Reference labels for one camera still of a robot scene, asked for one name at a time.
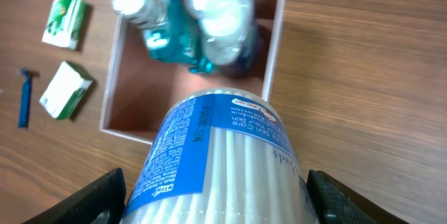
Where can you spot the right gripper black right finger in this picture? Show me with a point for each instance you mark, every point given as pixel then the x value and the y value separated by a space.
pixel 336 203

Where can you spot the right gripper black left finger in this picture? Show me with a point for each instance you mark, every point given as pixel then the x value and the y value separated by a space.
pixel 101 201

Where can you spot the cotton swab round container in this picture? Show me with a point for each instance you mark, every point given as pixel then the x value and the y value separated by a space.
pixel 221 156

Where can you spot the blue mouthwash bottle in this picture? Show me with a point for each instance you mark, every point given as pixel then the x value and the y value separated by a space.
pixel 169 33

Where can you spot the dark blue clear-cap bottle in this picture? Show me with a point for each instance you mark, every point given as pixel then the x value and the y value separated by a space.
pixel 229 33

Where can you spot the white box pink interior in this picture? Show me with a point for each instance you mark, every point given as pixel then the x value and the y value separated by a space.
pixel 139 91

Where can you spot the blue disposable razor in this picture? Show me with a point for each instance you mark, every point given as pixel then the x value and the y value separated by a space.
pixel 25 99

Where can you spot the green white soap box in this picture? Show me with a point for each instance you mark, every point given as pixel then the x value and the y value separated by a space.
pixel 65 23

